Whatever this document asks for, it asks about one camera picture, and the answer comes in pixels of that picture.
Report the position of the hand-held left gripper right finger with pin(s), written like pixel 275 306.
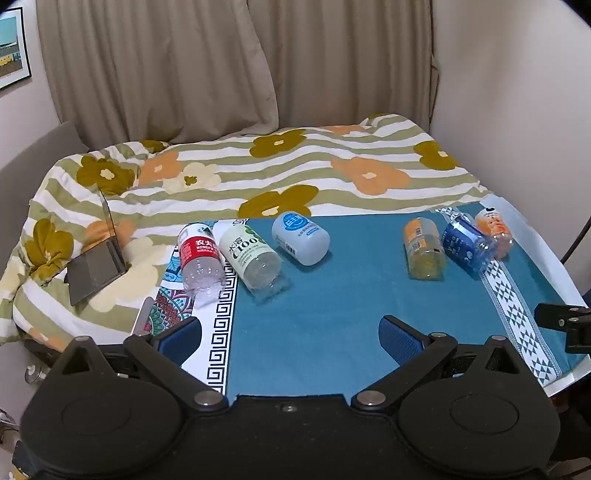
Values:
pixel 399 338

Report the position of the orange cartoon figure bottle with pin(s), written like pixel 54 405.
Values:
pixel 494 226

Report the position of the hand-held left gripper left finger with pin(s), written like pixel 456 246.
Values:
pixel 181 337

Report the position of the orange label juice bottle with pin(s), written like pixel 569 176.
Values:
pixel 422 244

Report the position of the red label water bottle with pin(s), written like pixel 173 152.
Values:
pixel 198 251

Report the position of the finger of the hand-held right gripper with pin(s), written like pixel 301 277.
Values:
pixel 556 315

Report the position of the beige curtain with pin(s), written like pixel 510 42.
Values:
pixel 184 69

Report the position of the framed wall picture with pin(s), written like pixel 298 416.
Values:
pixel 11 50

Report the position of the green label clear bottle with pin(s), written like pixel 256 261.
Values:
pixel 244 254

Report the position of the blue patterned tablecloth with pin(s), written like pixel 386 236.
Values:
pixel 346 295

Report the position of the floral striped blanket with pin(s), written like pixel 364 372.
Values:
pixel 323 157

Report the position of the grey laptop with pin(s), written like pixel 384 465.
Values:
pixel 94 272

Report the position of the white bottle blue label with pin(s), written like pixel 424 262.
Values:
pixel 300 237

